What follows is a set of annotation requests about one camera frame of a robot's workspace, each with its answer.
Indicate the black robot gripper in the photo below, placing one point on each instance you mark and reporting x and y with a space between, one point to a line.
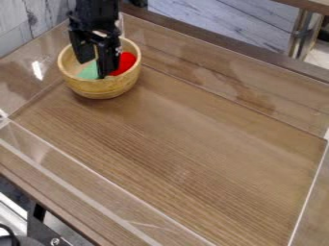
95 16

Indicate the red plush fruit green stem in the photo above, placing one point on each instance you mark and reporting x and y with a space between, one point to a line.
126 62

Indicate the green rectangular block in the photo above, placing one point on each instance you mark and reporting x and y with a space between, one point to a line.
88 71

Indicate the clear acrylic tray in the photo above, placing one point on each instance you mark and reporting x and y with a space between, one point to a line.
207 157

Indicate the metal table leg background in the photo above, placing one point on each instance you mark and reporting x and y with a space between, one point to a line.
304 34

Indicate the black metal table bracket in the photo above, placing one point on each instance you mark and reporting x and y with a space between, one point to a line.
39 231

